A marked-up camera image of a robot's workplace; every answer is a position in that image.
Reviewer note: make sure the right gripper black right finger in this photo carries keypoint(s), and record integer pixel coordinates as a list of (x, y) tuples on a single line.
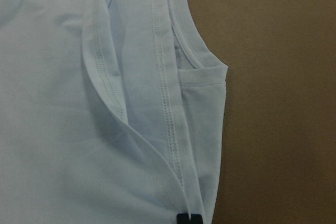
[(196, 219)]

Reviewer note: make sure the light blue t-shirt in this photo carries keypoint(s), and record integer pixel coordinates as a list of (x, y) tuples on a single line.
[(111, 112)]

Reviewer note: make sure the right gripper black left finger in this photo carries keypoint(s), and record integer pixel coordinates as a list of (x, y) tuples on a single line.
[(183, 218)]

